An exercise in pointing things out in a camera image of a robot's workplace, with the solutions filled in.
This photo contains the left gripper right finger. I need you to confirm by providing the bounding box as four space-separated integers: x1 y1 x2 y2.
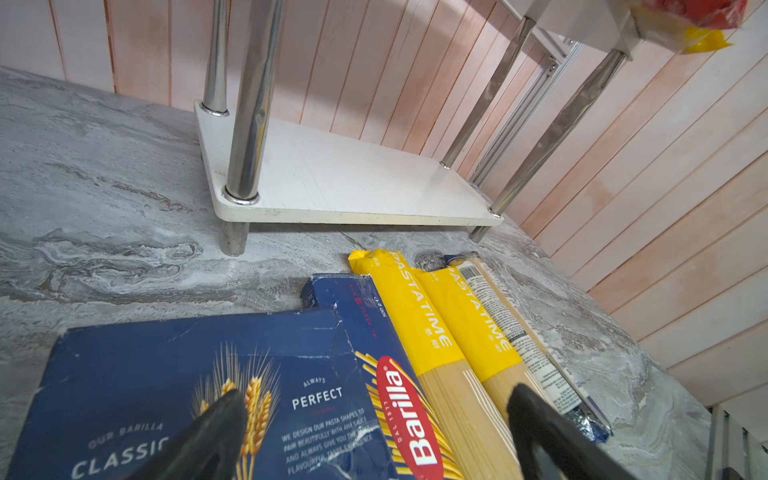
507 383 632 479

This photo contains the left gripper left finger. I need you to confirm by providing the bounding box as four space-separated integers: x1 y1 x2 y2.
129 388 248 479

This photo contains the yellow pastatime spaghetti bag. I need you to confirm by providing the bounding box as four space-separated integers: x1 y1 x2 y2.
348 250 522 479
630 5 731 54
415 267 538 420

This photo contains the red spaghetti bag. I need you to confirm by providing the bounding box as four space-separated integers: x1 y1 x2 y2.
643 0 748 30

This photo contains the wide blue Barilla pasta box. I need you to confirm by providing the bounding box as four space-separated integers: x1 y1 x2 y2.
8 308 397 479

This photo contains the white two-tier shelf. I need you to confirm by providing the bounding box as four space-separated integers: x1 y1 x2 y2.
195 1 641 256

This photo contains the dark blue clear spaghetti bag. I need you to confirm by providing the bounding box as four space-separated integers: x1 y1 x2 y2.
445 251 613 444

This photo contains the narrow blue Barilla spaghetti box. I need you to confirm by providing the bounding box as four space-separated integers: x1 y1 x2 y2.
301 274 464 479

